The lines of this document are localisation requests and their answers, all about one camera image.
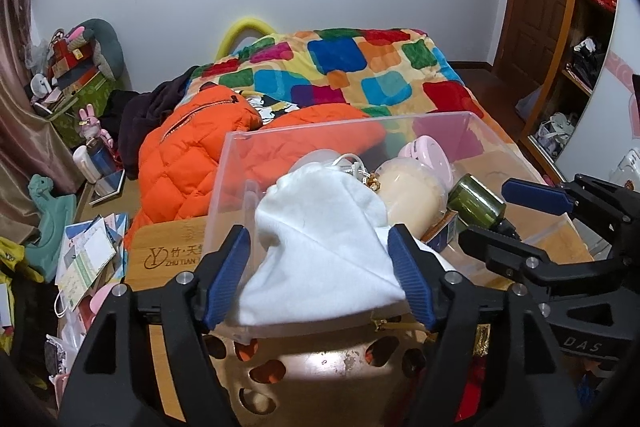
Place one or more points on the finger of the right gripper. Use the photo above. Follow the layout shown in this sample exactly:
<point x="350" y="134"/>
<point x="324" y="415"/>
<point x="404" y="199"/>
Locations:
<point x="586" y="304"/>
<point x="603" y="207"/>

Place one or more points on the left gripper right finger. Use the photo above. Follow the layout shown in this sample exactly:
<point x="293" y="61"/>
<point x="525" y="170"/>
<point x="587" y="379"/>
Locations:
<point x="404" y="253"/>

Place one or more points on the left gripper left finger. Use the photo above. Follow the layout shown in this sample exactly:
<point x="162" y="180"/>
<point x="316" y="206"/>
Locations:
<point x="228" y="266"/>

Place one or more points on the cream frosted jar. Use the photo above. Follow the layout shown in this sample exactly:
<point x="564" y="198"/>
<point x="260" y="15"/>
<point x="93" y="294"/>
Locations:
<point x="412" y="194"/>

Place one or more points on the green glass bottle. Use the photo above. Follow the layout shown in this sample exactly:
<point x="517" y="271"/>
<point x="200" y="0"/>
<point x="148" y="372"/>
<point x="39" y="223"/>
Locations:
<point x="476" y="205"/>

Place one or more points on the white drawstring pouch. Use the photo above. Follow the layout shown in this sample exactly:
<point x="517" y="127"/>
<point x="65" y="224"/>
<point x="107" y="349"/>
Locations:
<point x="324" y="234"/>

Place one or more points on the red gold gift pouch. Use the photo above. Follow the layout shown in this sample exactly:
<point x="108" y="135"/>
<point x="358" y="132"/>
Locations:
<point x="475" y="376"/>

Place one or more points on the blue small box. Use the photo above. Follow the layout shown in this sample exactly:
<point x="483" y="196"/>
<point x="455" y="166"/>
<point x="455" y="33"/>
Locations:
<point x="442" y="233"/>

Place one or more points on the white sliding wardrobe door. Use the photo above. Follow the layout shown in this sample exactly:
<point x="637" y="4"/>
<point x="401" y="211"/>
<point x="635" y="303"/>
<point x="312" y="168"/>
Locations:
<point x="609" y="128"/>

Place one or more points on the clear plastic storage box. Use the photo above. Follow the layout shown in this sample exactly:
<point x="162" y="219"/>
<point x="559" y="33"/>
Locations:
<point x="470" y="145"/>

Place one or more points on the pile of papers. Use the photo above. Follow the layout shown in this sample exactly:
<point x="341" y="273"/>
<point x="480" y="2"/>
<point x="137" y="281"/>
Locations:
<point x="92" y="254"/>

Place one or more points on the pink macaron case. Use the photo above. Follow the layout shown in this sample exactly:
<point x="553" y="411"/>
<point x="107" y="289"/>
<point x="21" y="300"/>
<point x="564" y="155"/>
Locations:
<point x="429" y="153"/>

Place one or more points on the orange down jacket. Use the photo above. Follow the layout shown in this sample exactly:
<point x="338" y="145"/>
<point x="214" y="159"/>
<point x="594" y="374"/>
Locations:
<point x="179" y="161"/>

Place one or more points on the silver tablet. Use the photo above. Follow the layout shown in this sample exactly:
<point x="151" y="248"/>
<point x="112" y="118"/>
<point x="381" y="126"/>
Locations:
<point x="108" y="187"/>

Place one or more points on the teal dinosaur plush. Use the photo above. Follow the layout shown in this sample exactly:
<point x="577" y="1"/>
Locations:
<point x="55" y="214"/>

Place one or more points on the white thermos bottle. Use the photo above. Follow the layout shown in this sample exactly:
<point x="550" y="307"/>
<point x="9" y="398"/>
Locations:
<point x="85" y="164"/>

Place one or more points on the dark purple clothing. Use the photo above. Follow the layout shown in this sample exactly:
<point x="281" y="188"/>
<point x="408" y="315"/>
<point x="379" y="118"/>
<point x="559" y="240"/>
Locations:
<point x="130" y="116"/>

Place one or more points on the pink rabbit toy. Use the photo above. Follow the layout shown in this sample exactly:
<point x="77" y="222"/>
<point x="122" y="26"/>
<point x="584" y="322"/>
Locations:
<point x="89" y="127"/>

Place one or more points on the yellow garment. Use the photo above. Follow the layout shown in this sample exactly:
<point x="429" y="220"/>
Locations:
<point x="13" y="266"/>

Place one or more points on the colourful patchwork quilt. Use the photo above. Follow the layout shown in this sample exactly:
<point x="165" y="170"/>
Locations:
<point x="383" y="72"/>

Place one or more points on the green gift box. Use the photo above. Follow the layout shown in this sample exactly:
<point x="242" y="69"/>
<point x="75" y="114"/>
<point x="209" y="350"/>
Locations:
<point x="65" y="115"/>

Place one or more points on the pink striped curtain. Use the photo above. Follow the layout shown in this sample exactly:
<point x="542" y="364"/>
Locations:
<point x="29" y="144"/>

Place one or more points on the wooden wardrobe shelf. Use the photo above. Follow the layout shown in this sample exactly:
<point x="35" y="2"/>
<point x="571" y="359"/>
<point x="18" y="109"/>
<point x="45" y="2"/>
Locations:
<point x="561" y="100"/>

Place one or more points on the grey plush cushion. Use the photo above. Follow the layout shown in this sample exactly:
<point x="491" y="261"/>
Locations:
<point x="106" y="49"/>

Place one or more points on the yellow curved headboard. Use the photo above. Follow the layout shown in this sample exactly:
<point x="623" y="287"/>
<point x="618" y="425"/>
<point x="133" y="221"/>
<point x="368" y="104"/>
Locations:
<point x="245" y="25"/>

